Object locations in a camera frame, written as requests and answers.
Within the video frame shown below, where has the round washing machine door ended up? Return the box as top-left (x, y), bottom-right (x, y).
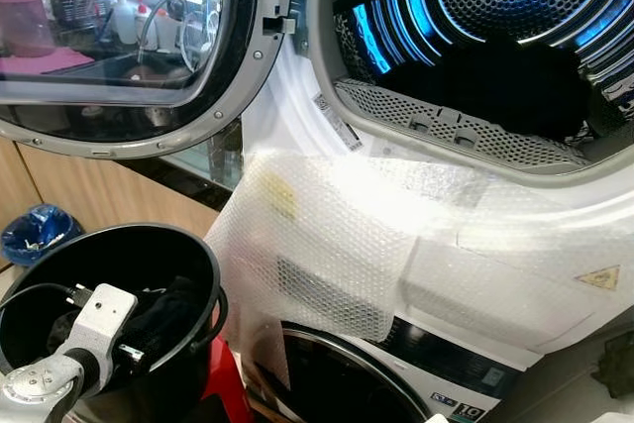
top-left (275, 327), bottom-right (434, 423)

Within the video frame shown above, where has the black garment in bucket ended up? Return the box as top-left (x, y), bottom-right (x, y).
top-left (127, 276), bottom-right (206, 367)

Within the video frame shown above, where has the black plastic bucket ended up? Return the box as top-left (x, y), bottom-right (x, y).
top-left (0, 222), bottom-right (227, 423)

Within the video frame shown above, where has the red plastic stool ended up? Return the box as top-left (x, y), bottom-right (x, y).
top-left (181, 337), bottom-right (256, 423)

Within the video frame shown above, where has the yellow triangle warning sticker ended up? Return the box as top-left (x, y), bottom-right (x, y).
top-left (577, 264), bottom-right (622, 293)

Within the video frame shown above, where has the blue plastic bag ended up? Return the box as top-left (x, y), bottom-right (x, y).
top-left (0, 204), bottom-right (82, 267)

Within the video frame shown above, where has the wooden cabinet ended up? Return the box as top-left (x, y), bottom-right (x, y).
top-left (0, 139), bottom-right (221, 267)

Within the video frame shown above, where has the clear bubble wrap sheet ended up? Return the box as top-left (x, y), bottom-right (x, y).
top-left (204, 149), bottom-right (634, 347)

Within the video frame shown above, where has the white tumble dryer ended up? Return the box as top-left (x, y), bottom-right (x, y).
top-left (206, 0), bottom-right (634, 347)

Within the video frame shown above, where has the white barcode sticker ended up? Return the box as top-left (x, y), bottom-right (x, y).
top-left (313, 93), bottom-right (365, 154)

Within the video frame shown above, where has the round glass dryer door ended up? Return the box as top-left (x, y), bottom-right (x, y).
top-left (0, 0), bottom-right (295, 159)

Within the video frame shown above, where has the white spray bottle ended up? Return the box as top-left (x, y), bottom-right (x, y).
top-left (111, 0), bottom-right (142, 46)

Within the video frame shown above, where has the pink plastic basin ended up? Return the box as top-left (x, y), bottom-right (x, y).
top-left (0, 0), bottom-right (57, 59)

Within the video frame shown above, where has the grey perforated lint filter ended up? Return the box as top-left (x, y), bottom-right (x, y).
top-left (332, 77), bottom-right (592, 172)

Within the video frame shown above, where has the black clothing in drum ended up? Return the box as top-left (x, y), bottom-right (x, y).
top-left (374, 35), bottom-right (597, 143)

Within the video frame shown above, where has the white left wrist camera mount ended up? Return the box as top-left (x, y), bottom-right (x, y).
top-left (57, 283), bottom-right (141, 376)

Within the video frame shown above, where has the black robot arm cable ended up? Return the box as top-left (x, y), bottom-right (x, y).
top-left (0, 281), bottom-right (96, 347)

